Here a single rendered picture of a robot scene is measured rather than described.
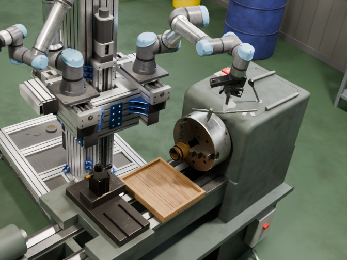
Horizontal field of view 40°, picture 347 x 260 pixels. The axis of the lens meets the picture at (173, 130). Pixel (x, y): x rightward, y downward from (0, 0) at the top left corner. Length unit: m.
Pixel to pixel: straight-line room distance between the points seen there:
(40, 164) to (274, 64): 3.25
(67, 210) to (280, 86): 1.40
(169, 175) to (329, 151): 2.33
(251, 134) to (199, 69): 3.05
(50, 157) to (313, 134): 2.49
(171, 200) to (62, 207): 0.56
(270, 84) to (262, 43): 2.95
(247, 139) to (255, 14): 3.25
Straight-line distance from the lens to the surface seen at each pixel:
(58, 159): 3.79
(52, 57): 2.73
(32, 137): 4.01
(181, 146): 2.49
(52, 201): 2.45
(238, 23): 5.73
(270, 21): 5.74
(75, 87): 2.72
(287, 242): 3.70
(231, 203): 2.82
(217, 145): 2.48
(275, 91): 2.83
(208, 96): 2.66
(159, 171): 2.68
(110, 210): 2.33
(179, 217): 2.55
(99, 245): 2.25
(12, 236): 2.03
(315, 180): 4.30
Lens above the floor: 2.66
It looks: 36 degrees down
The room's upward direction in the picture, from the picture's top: 7 degrees clockwise
